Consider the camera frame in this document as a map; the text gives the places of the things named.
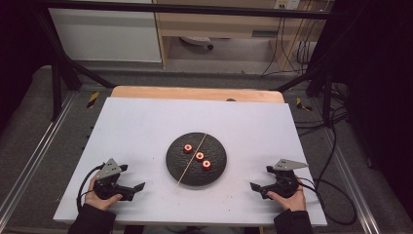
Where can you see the red hawthorn piece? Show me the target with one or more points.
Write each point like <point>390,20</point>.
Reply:
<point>199,156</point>
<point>187,148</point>
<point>206,164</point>

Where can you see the white wall socket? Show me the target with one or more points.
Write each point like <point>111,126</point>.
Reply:
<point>287,4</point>

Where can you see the yellow black tape strip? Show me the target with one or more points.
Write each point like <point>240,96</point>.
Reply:
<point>93,99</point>
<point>302,104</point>

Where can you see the person's left hand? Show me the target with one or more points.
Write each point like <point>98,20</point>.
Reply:
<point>99,202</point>

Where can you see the black round plate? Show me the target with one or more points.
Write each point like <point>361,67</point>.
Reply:
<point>195,175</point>

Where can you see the white board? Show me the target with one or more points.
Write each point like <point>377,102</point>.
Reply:
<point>139,130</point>

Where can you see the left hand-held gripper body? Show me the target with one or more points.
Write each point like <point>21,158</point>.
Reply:
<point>110,182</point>

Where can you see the person's right hand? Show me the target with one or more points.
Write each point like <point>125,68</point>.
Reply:
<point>293,203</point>

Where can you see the aluminium rail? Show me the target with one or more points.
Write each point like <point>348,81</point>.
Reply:
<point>350,182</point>
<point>32,159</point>

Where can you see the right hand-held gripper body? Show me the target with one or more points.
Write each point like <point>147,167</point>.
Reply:
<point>285,183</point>

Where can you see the thin wooden skewer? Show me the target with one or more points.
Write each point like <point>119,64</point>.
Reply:
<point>186,169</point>

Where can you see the white power strip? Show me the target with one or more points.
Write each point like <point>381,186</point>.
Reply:
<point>196,40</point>

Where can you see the light wooden desk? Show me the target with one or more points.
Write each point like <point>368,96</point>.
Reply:
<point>220,24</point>

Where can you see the white cabinet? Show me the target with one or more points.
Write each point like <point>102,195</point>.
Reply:
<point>107,35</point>

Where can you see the wooden table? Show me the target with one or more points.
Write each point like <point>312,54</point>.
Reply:
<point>181,93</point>

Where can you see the black metal frame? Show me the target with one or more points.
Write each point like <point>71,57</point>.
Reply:
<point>162,7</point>

